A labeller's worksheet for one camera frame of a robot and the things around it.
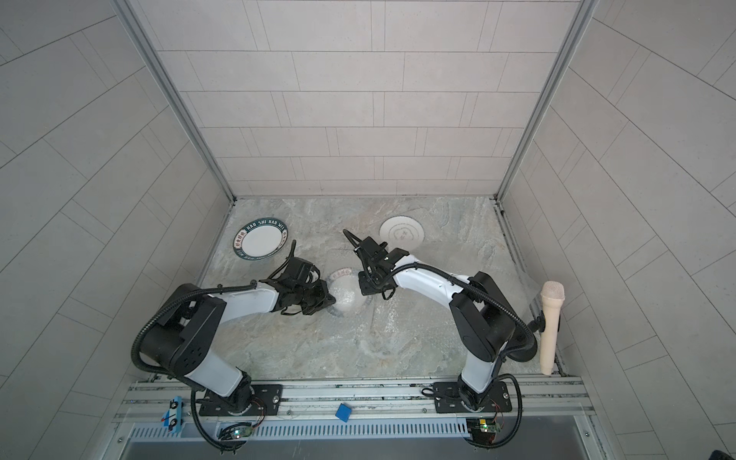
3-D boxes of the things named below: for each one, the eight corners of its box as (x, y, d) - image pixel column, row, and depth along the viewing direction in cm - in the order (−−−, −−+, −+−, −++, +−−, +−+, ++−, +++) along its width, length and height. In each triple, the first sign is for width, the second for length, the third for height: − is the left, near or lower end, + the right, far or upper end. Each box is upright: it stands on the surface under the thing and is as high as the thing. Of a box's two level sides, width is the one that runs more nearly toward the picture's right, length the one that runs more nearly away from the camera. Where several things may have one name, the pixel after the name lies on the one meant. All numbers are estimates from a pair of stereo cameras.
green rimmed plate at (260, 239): (230, 260, 100) (226, 255, 97) (245, 222, 111) (242, 217, 108) (281, 260, 100) (279, 256, 98) (291, 222, 111) (289, 218, 109)
